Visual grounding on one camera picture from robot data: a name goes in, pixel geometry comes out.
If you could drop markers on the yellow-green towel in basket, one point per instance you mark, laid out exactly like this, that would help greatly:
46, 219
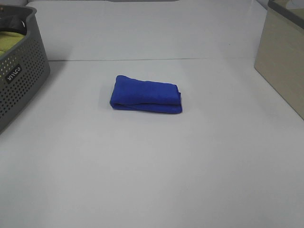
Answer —
8, 41

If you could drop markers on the grey perforated plastic basket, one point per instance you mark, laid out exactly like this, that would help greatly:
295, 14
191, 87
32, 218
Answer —
23, 68

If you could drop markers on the blue microfiber towel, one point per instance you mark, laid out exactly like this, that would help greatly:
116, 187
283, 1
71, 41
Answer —
136, 95

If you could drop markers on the beige storage bin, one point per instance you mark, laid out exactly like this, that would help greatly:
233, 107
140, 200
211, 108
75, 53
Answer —
280, 55

